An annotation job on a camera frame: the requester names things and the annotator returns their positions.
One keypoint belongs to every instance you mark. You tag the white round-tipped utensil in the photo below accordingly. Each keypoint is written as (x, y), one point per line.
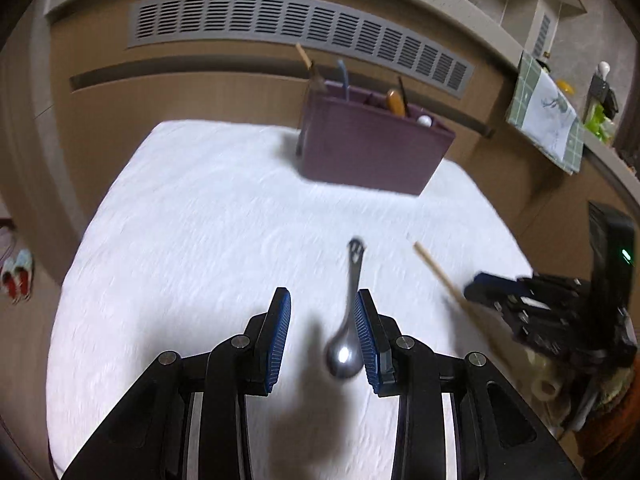
(425, 121)

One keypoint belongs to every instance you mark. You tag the red and teal slipper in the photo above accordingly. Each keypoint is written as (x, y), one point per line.
(11, 280)

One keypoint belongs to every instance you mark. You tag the small white vent grille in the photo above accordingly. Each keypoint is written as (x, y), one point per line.
(543, 35)

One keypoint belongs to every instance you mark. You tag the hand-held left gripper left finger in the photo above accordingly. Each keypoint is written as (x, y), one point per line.
(277, 342)

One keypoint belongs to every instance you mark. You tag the long grey vent grille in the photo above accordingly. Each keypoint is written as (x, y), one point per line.
(300, 25)

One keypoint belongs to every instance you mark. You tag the green checked dish towel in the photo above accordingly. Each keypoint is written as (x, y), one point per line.
(542, 110)

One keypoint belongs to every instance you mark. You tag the blue-grey spoon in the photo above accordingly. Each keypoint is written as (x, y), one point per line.
(344, 80)

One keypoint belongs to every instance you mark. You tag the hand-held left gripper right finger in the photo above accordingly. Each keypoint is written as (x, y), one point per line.
(365, 342)

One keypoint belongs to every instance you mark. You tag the person's right forearm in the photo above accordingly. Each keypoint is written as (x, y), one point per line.
(615, 435)

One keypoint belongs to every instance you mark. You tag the slippers on floor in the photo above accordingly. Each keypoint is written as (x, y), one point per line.
(25, 272)

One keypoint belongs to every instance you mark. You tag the yellow object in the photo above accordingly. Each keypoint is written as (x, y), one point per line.
(564, 86)

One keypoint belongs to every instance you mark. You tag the white round knob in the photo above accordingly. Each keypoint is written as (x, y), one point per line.
(605, 68)

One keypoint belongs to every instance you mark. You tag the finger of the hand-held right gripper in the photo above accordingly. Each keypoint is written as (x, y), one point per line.
(500, 285)
(545, 330)

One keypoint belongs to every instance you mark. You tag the green vegetables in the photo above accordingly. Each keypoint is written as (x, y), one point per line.
(599, 122)

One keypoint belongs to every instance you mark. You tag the white textured towel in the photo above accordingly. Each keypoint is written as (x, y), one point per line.
(200, 220)

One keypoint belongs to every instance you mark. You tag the purple utensil holder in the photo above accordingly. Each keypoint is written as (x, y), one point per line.
(370, 150)

